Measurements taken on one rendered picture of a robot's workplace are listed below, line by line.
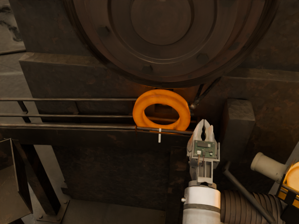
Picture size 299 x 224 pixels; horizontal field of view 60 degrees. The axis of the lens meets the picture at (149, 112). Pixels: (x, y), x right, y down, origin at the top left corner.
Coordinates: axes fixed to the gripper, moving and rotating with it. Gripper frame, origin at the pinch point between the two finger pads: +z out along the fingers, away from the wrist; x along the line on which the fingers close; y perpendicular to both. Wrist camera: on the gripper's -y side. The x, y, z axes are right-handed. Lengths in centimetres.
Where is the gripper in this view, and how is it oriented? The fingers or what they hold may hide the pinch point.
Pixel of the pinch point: (203, 124)
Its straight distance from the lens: 80.5
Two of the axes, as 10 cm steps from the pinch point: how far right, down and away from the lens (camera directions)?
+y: -0.4, -5.0, -8.6
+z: 1.3, -8.6, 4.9
